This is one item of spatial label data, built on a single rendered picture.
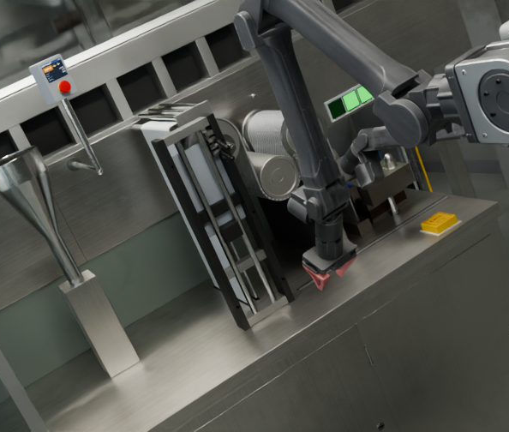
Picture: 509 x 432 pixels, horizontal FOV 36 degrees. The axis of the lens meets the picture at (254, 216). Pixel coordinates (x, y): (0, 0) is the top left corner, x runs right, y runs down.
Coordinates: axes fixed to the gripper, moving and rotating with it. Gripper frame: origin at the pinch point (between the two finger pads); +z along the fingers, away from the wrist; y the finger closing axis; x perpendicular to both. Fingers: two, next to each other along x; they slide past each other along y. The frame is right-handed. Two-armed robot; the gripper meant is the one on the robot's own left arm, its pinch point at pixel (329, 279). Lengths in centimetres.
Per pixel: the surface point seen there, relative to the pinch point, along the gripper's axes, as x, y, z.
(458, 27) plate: -63, -124, 15
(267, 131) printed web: -56, -30, 5
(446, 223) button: -4.0, -46.6, 17.1
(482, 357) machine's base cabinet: 16, -43, 53
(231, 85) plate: -81, -37, 5
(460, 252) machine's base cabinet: 1, -48, 26
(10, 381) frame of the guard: -31, 65, 6
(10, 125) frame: -97, 27, -6
